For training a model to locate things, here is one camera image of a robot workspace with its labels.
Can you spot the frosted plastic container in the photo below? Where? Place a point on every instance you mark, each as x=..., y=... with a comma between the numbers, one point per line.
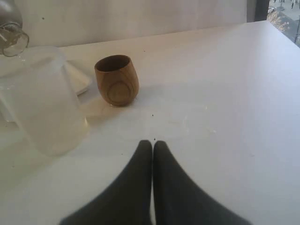
x=37, y=92

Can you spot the brown wooden cup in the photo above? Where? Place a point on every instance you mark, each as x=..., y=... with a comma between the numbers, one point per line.
x=117, y=80

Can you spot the white plastic tray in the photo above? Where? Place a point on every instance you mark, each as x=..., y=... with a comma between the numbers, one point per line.
x=79, y=81

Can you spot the clear shaker lid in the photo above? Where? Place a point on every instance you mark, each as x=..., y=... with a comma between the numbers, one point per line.
x=13, y=40

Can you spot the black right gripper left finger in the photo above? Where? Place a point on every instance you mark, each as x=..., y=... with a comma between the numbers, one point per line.
x=126, y=201

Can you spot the dark window frame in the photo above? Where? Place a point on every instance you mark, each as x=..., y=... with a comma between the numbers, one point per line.
x=257, y=10

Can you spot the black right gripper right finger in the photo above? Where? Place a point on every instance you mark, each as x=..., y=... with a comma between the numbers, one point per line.
x=179, y=201

